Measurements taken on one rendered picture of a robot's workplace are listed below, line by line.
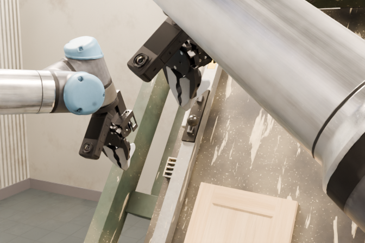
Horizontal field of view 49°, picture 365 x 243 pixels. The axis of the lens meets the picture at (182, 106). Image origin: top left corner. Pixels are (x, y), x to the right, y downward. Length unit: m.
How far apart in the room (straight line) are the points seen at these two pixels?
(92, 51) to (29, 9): 3.95
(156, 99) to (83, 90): 0.87
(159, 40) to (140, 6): 3.30
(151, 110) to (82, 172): 3.08
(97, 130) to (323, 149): 0.74
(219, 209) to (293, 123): 1.04
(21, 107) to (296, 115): 0.53
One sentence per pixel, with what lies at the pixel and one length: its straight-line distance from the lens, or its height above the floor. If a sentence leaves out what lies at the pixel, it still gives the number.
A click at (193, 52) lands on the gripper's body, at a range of 0.64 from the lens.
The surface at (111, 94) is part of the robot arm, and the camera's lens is 0.92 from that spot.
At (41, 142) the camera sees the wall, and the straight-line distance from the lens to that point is 4.87.
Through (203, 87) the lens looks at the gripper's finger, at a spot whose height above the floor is 1.60.
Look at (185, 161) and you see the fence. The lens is 1.35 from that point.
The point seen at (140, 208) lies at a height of 1.10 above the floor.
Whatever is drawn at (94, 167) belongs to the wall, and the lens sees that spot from 4.44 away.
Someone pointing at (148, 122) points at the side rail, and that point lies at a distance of 1.53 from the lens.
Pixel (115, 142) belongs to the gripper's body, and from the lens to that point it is 0.98.
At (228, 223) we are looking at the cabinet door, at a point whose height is 1.14.
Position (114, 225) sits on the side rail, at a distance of 1.48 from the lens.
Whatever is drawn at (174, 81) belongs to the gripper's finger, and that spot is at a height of 1.61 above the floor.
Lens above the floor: 1.67
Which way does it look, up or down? 9 degrees down
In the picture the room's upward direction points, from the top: straight up
